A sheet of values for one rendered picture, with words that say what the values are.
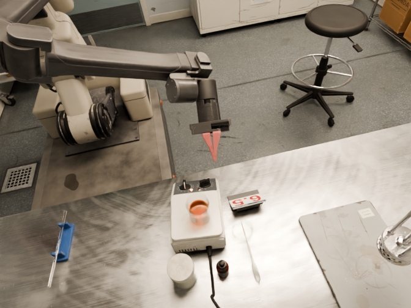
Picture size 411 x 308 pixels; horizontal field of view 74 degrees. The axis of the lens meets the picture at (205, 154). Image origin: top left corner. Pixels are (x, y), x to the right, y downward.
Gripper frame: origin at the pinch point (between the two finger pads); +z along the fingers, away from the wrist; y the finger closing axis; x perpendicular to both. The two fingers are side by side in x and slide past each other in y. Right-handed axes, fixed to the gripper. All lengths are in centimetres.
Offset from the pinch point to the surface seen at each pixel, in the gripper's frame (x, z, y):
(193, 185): 6.1, 7.0, -6.9
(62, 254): -2.5, 19.0, -41.5
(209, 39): 211, -115, 9
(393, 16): 170, -94, 166
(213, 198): -1.7, 9.8, -1.7
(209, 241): -6.1, 19.1, -3.8
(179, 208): -3.0, 11.1, -10.2
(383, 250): -18.1, 20.7, 28.8
